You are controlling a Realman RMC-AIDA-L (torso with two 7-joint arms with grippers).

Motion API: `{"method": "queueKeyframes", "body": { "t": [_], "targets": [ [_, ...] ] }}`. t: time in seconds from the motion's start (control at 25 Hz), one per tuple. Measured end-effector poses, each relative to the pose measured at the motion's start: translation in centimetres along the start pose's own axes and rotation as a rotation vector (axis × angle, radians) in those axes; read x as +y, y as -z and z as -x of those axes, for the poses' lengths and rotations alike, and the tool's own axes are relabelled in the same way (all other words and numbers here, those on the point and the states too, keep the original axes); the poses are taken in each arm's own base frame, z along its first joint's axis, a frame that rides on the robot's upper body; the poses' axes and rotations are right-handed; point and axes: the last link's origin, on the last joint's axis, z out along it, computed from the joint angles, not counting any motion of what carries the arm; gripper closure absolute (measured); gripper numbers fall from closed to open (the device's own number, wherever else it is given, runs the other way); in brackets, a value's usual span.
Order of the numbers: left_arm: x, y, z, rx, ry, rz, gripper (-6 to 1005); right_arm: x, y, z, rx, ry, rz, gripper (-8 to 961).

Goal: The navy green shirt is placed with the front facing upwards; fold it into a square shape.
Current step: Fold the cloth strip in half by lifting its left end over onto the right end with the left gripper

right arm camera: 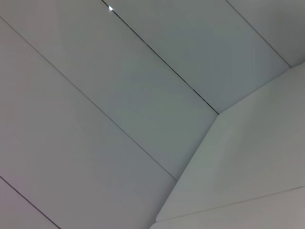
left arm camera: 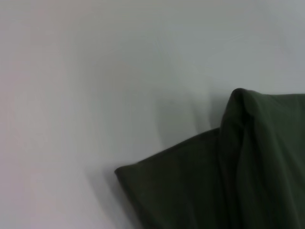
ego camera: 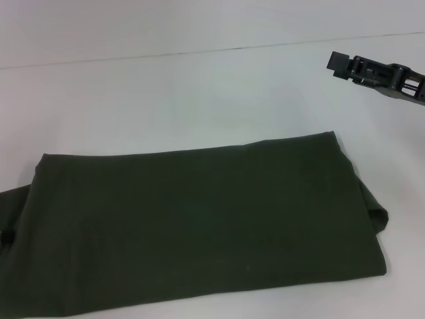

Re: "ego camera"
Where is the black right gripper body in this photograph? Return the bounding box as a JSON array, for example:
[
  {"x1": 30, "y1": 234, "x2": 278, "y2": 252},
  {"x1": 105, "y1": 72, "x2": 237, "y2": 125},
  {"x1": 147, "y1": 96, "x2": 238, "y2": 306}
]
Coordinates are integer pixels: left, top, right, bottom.
[{"x1": 378, "y1": 74, "x2": 425, "y2": 107}]

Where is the dark green FREE t-shirt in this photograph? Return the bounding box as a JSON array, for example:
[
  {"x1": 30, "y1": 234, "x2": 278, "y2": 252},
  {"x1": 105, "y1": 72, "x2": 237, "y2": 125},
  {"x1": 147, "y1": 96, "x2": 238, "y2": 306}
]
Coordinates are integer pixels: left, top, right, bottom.
[{"x1": 0, "y1": 130, "x2": 390, "y2": 319}]

